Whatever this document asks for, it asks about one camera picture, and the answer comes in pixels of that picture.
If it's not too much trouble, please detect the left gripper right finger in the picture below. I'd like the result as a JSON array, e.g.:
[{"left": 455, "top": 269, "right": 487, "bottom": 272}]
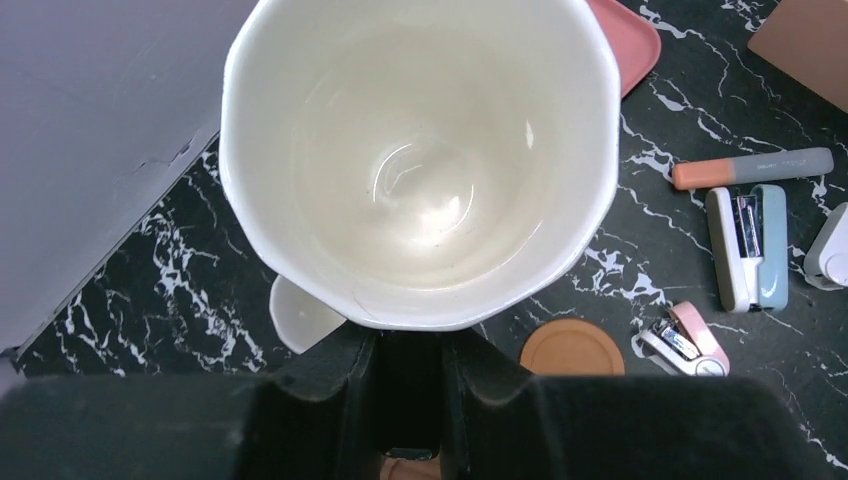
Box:
[{"left": 442, "top": 331, "right": 830, "bottom": 479}]

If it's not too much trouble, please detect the brown saucer coaster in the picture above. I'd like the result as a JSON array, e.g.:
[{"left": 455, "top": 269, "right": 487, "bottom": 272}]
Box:
[{"left": 380, "top": 458, "right": 442, "bottom": 480}]

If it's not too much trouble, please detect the dark brown mug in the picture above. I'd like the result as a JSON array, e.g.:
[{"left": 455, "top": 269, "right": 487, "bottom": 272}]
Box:
[{"left": 219, "top": 1, "right": 620, "bottom": 352}]

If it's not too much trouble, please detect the orange grey marker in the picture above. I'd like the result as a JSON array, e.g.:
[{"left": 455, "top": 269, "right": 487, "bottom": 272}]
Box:
[{"left": 671, "top": 147, "right": 834, "bottom": 190}]

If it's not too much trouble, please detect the small white stapler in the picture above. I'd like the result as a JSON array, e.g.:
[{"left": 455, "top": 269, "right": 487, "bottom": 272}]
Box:
[{"left": 634, "top": 302, "right": 730, "bottom": 377}]

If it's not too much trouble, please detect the blue white stapler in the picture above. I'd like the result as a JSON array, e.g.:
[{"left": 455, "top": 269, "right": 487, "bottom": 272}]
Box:
[{"left": 706, "top": 184, "right": 789, "bottom": 313}]

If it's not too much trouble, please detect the white stapler right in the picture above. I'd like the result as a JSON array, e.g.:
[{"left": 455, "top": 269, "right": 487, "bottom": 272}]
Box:
[{"left": 803, "top": 202, "right": 847, "bottom": 291}]

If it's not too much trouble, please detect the orange file organizer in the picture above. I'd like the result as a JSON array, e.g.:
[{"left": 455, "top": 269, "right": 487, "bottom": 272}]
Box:
[{"left": 748, "top": 0, "right": 847, "bottom": 111}]

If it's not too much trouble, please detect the pink tray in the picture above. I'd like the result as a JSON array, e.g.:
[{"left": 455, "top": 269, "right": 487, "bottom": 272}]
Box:
[{"left": 588, "top": 0, "right": 662, "bottom": 98}]

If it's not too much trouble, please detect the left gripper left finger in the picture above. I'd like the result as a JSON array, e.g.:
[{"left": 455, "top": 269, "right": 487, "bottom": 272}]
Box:
[{"left": 1, "top": 324, "right": 379, "bottom": 479}]

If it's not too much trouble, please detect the light orange coaster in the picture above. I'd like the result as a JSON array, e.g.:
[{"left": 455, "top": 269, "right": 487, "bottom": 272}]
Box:
[{"left": 519, "top": 318, "right": 625, "bottom": 376}]

